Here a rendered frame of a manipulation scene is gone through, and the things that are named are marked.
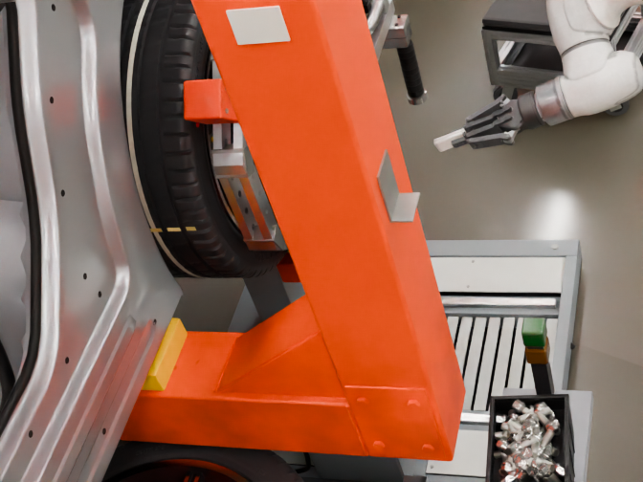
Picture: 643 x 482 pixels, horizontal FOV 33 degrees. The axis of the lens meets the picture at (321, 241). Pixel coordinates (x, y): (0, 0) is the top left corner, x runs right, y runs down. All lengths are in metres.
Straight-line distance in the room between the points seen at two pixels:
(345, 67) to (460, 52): 2.39
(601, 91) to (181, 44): 0.82
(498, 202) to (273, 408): 1.39
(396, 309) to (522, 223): 1.47
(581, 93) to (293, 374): 0.82
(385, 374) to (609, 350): 1.06
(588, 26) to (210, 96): 0.78
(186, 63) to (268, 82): 0.61
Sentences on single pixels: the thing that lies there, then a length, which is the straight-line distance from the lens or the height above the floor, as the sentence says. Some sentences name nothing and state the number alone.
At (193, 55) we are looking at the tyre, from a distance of 2.04.
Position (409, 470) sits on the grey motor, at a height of 0.13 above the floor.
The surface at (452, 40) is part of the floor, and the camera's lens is 3.87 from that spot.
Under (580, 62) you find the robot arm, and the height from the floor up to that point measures 0.83.
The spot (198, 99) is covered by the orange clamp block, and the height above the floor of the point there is 1.10.
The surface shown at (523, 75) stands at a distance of 3.40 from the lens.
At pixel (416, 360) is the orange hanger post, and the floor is 0.81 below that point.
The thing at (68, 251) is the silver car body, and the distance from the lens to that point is 1.83.
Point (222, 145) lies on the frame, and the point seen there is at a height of 0.99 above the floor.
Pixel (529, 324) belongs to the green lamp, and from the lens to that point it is 2.00.
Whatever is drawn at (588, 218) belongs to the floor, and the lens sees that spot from 3.11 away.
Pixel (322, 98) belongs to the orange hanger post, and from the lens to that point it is 1.42.
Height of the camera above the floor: 2.17
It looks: 42 degrees down
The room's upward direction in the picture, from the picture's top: 20 degrees counter-clockwise
